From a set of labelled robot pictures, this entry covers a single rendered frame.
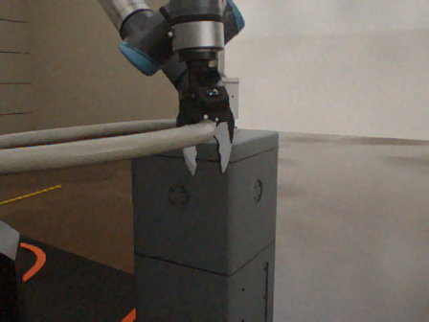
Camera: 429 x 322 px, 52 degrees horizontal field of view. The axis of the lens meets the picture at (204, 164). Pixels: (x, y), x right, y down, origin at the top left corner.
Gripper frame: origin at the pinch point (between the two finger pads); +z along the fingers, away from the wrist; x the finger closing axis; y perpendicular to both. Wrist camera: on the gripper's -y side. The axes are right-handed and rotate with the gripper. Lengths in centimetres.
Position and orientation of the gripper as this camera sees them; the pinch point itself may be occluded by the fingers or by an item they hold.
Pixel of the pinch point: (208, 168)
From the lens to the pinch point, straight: 78.1
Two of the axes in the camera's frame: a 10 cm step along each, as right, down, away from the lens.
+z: 0.7, 9.9, 1.4
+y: -1.8, -1.3, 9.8
